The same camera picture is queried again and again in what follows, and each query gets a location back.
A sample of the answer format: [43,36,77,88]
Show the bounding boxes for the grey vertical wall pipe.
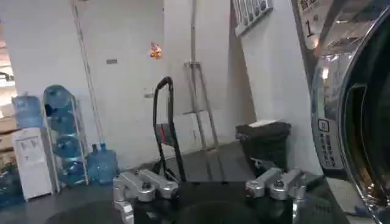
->
[190,0,198,63]

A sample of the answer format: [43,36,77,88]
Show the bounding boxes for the blue water jug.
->
[97,142,120,185]
[48,110,77,135]
[86,143,103,184]
[12,93,44,129]
[57,159,88,187]
[51,135,82,159]
[43,84,76,116]

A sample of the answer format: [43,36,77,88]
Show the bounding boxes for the red yellow wall decoration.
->
[149,42,163,60]

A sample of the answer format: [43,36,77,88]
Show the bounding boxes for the white metal jug rack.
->
[41,94,90,193]

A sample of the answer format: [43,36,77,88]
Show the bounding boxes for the grey dryer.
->
[291,0,390,224]

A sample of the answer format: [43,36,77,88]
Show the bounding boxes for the black trash bin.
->
[235,119,292,177]

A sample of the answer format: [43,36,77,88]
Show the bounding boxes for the white wall panel with knobs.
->
[232,0,274,38]

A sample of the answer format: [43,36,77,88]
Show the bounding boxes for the blue crate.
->
[0,164,26,209]

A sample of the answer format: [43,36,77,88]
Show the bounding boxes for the grey metal stand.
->
[183,60,220,150]

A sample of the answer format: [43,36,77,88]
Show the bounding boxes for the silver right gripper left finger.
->
[112,169,180,224]

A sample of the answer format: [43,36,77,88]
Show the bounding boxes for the white water dispenser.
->
[12,127,55,201]

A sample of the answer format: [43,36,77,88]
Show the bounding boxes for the thin white wall pipe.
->
[72,0,105,144]

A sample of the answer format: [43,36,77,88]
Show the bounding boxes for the stacked cardboard boxes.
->
[0,114,20,167]

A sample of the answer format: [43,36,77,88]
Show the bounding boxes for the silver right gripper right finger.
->
[245,167,307,224]

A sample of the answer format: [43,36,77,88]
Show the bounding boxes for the black hand cart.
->
[151,75,187,183]

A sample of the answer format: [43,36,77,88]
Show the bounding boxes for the round glass dryer door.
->
[310,5,390,224]

